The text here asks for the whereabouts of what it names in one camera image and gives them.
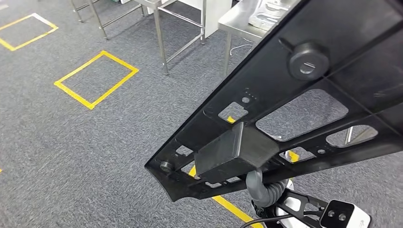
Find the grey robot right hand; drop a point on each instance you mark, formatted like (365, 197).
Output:
(255, 188)

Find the black plastic bracket part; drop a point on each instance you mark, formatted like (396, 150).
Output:
(283, 78)

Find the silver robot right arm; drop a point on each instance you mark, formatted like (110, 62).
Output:
(278, 192)

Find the steel workbench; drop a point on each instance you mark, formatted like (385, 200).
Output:
(233, 22)

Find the stamped metal panel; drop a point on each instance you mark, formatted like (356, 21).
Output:
(267, 14)

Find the steel table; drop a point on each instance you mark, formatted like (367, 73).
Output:
(160, 41)

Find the white cabinet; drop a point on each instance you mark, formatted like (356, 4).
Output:
(217, 12)

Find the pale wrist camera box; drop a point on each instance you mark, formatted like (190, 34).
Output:
(338, 215)

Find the steel table frame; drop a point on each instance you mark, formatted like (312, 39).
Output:
(97, 22)

